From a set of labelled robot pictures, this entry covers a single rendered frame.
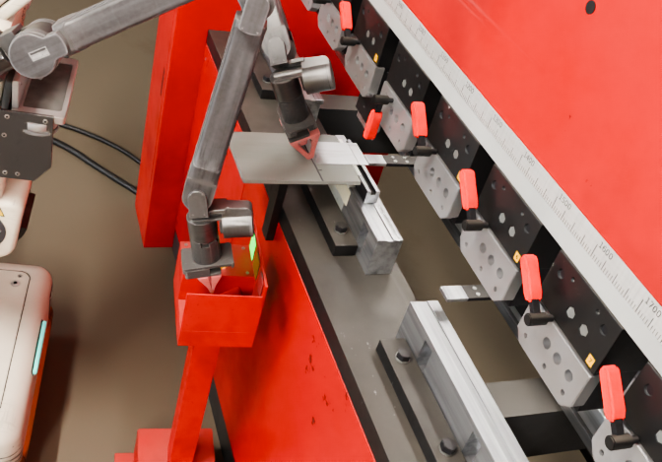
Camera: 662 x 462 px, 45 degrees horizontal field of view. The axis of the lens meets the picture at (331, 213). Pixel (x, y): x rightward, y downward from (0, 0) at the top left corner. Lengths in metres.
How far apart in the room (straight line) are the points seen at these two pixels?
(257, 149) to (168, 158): 1.02
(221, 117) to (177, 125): 1.23
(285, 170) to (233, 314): 0.32
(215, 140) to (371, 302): 0.46
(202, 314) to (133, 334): 1.00
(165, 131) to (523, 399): 1.56
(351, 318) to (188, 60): 1.23
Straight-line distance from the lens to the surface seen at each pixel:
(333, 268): 1.67
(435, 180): 1.39
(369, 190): 1.71
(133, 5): 1.40
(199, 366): 1.90
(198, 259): 1.60
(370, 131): 1.56
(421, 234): 3.40
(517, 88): 1.22
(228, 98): 1.43
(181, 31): 2.50
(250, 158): 1.70
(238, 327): 1.71
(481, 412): 1.38
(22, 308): 2.33
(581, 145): 1.10
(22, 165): 1.73
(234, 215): 1.54
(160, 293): 2.80
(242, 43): 1.40
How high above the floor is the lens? 1.92
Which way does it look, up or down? 35 degrees down
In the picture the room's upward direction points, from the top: 17 degrees clockwise
